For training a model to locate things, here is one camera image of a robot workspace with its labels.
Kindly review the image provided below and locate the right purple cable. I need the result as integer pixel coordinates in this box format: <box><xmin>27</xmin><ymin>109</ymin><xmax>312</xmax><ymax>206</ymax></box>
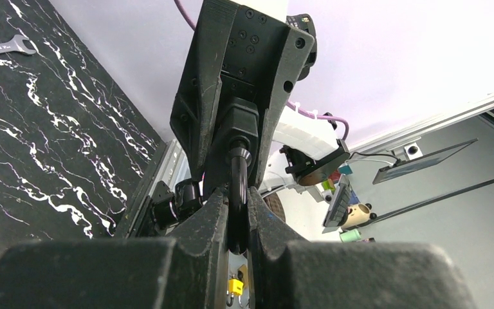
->
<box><xmin>173</xmin><ymin>0</ymin><xmax>351</xmax><ymax>142</ymax></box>

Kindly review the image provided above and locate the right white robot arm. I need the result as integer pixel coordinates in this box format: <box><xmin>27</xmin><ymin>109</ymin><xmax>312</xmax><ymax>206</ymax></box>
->
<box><xmin>170</xmin><ymin>1</ymin><xmax>347</xmax><ymax>196</ymax></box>

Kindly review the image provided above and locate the black padlock red cable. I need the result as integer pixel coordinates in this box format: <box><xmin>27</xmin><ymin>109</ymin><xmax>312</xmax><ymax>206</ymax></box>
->
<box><xmin>202</xmin><ymin>96</ymin><xmax>261</xmax><ymax>255</ymax></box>

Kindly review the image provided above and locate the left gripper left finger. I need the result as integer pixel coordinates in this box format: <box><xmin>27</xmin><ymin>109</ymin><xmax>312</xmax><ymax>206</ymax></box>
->
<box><xmin>0</xmin><ymin>190</ymin><xmax>228</xmax><ymax>308</ymax></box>

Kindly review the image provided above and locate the yellow padlock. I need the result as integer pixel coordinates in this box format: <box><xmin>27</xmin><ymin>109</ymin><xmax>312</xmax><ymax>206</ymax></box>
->
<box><xmin>226</xmin><ymin>277</ymin><xmax>244</xmax><ymax>308</ymax></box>

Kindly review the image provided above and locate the black keyboard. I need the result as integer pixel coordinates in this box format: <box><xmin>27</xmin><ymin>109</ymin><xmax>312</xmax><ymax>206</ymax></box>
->
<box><xmin>322</xmin><ymin>174</ymin><xmax>352</xmax><ymax>234</ymax></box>

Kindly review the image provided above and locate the silver open-end wrench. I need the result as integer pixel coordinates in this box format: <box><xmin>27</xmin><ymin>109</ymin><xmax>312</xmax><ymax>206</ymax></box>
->
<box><xmin>0</xmin><ymin>35</ymin><xmax>37</xmax><ymax>56</ymax></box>

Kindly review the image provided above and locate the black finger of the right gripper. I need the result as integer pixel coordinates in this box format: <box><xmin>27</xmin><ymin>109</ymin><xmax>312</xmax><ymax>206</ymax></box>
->
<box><xmin>170</xmin><ymin>1</ymin><xmax>316</xmax><ymax>188</ymax></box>

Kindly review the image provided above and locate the flat dark monitor panel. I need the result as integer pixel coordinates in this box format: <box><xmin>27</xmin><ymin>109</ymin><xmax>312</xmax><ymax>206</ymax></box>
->
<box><xmin>372</xmin><ymin>138</ymin><xmax>479</xmax><ymax>185</ymax></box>

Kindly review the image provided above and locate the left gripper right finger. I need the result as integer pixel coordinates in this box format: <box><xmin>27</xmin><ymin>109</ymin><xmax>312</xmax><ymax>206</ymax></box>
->
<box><xmin>247</xmin><ymin>188</ymin><xmax>475</xmax><ymax>308</ymax></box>

